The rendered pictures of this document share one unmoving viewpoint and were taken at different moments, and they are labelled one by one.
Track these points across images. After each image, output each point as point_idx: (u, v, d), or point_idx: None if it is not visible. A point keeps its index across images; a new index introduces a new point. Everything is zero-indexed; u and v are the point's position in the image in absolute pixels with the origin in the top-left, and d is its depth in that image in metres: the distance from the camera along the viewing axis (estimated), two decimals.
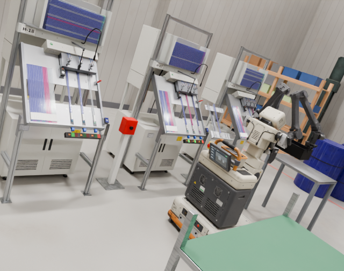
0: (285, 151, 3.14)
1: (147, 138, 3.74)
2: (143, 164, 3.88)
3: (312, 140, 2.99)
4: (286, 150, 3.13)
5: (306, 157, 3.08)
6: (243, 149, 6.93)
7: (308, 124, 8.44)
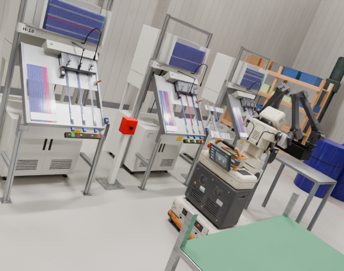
0: (285, 151, 3.14)
1: (147, 138, 3.74)
2: (143, 164, 3.88)
3: (312, 140, 2.99)
4: (286, 150, 3.13)
5: (306, 157, 3.08)
6: (243, 149, 6.93)
7: (308, 124, 8.44)
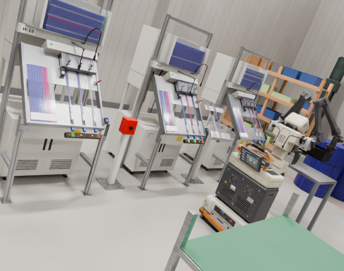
0: (307, 153, 3.42)
1: (147, 138, 3.74)
2: (143, 164, 3.88)
3: (332, 143, 3.28)
4: (307, 152, 3.42)
5: (326, 159, 3.36)
6: None
7: (308, 124, 8.44)
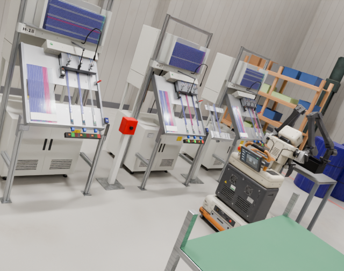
0: (301, 165, 3.46)
1: (147, 138, 3.74)
2: (143, 164, 3.88)
3: (326, 156, 3.32)
4: (301, 165, 3.46)
5: (320, 171, 3.40)
6: None
7: None
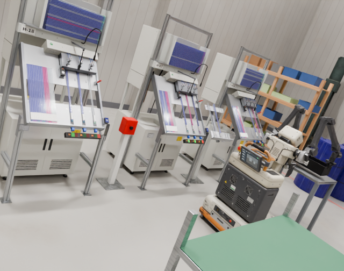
0: (307, 168, 3.58)
1: (147, 138, 3.74)
2: (143, 164, 3.88)
3: (331, 159, 3.43)
4: (308, 167, 3.58)
5: (325, 173, 3.52)
6: None
7: (308, 124, 8.44)
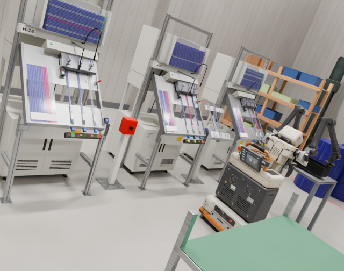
0: (306, 168, 3.57)
1: (147, 138, 3.74)
2: (143, 164, 3.88)
3: (331, 160, 3.43)
4: (307, 168, 3.57)
5: (324, 175, 3.51)
6: None
7: (308, 124, 8.44)
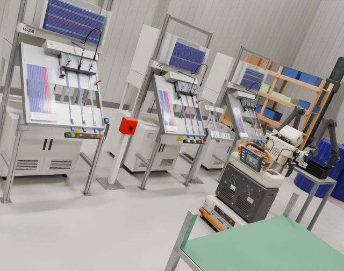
0: (306, 170, 3.59)
1: (147, 138, 3.74)
2: (143, 164, 3.88)
3: (330, 162, 3.44)
4: (306, 170, 3.58)
5: (324, 177, 3.53)
6: None
7: (308, 124, 8.44)
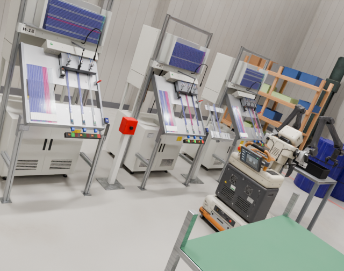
0: (306, 170, 3.59)
1: (147, 138, 3.74)
2: (143, 164, 3.88)
3: (334, 156, 3.42)
4: (306, 170, 3.58)
5: (324, 177, 3.53)
6: None
7: (308, 124, 8.44)
